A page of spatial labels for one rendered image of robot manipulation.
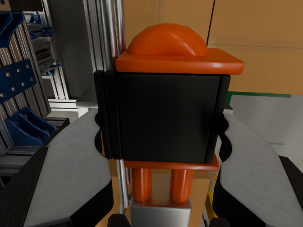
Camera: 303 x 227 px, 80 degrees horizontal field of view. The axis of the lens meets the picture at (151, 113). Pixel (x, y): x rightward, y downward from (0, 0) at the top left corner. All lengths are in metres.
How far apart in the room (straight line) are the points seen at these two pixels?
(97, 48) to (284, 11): 0.89
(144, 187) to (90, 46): 1.05
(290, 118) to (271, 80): 0.95
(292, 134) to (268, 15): 1.30
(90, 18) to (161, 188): 1.05
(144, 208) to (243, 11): 0.77
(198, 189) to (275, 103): 1.25
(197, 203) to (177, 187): 0.48
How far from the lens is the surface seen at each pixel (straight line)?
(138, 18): 0.79
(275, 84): 0.98
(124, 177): 0.17
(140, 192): 0.19
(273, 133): 1.90
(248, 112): 1.68
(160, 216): 0.21
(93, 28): 1.16
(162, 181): 0.22
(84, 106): 0.87
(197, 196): 0.64
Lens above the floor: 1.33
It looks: 61 degrees down
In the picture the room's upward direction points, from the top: 176 degrees counter-clockwise
